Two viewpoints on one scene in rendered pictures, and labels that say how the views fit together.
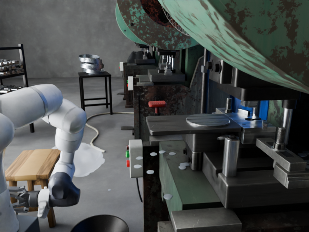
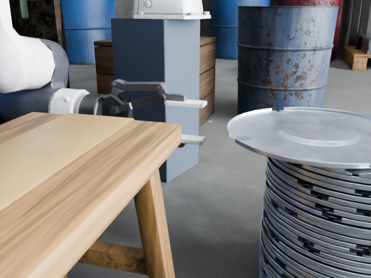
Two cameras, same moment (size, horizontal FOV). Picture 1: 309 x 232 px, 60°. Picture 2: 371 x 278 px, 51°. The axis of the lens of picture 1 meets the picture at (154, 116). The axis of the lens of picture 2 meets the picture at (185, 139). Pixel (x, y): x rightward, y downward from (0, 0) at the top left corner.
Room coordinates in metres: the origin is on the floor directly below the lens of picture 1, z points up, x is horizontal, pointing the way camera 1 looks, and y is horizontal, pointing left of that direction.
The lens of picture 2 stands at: (1.70, 0.99, 0.48)
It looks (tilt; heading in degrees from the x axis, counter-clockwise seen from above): 19 degrees down; 202
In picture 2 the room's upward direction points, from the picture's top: straight up
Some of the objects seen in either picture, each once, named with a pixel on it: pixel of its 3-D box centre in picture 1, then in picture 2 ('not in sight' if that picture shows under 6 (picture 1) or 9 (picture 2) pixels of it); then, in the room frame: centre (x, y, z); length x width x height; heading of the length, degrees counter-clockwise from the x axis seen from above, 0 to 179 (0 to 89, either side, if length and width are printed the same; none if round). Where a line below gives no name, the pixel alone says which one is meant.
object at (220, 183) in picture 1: (246, 152); not in sight; (0.75, -0.28, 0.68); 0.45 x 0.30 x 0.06; 7
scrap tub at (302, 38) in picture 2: not in sight; (282, 63); (-0.09, 0.73, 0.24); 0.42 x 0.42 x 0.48
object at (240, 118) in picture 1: (247, 126); not in sight; (0.75, -0.27, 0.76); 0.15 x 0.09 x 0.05; 7
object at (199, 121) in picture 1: (190, 142); not in sight; (0.73, -0.11, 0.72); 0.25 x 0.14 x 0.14; 97
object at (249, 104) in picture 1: (248, 99); not in sight; (0.75, -0.27, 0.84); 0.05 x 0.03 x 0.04; 7
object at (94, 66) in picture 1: (94, 84); not in sight; (3.67, 0.83, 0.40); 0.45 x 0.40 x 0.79; 19
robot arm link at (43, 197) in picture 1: (44, 204); (80, 118); (1.08, 0.51, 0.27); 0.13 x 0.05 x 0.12; 5
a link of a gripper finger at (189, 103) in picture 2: not in sight; (185, 102); (1.08, 0.74, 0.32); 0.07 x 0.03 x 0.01; 95
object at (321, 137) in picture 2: not in sight; (317, 131); (1.06, 0.96, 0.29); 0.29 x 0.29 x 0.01
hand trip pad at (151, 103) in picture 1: (157, 111); not in sight; (1.05, -0.01, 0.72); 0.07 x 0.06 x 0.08; 97
